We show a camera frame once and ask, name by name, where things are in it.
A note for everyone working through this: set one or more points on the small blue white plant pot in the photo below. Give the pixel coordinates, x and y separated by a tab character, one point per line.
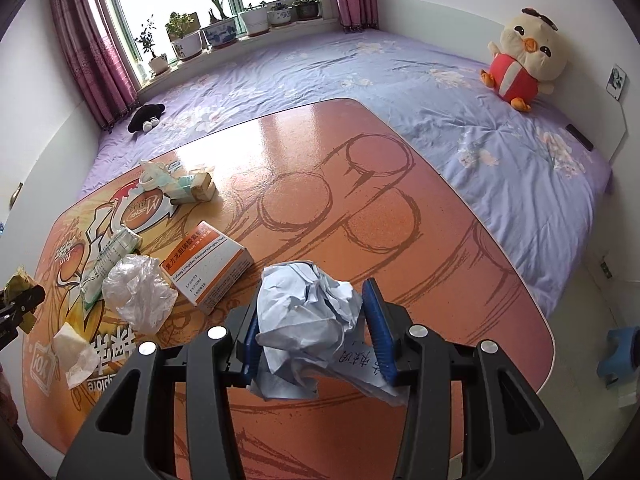
280	15

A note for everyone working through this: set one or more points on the wall socket with sticker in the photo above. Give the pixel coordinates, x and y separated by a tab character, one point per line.
616	81

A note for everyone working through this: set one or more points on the yellow green wrapper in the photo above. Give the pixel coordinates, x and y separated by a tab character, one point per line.
17	282

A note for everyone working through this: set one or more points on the white paper sheet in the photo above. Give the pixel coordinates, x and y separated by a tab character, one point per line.
305	320

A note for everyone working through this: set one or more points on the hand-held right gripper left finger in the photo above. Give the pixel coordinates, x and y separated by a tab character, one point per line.
248	352

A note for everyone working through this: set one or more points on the plain white plant pot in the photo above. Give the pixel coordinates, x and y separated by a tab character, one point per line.
254	21

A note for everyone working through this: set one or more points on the blue plastic stool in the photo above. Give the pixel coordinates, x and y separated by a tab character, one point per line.
622	352

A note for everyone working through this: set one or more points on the yellow chick plush toy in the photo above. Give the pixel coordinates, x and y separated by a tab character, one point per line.
525	55

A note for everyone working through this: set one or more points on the aloe in blue white pot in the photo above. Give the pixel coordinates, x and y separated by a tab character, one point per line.
220	32

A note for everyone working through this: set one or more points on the white green plastic packet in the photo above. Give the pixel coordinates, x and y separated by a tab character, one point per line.
107	265

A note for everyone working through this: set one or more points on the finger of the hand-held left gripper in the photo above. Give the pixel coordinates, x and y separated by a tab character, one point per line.
25	300
15	327

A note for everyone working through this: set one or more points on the dark plant pot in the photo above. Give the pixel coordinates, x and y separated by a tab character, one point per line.
306	10

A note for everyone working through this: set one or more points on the white orange medicine box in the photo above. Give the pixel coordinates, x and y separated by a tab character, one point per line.
210	267

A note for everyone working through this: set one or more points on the small tan cardboard box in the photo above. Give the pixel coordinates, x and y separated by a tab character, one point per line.
205	189

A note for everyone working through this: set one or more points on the clear plastic bag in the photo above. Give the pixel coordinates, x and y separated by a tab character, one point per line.
137	292

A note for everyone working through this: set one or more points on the black plush toy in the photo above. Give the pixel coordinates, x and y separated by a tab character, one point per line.
147	116

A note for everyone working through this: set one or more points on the small shrub in white pot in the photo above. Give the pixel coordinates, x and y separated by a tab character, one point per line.
159	63

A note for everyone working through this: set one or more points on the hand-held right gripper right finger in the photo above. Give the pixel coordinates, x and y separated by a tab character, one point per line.
381	332

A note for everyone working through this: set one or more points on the black remote control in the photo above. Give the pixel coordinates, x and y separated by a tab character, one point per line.
579	137

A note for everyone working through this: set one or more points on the white tissue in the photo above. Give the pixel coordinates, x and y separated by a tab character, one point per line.
72	355

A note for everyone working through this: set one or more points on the leafy plant in white pot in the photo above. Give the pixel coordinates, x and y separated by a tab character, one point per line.
189	45

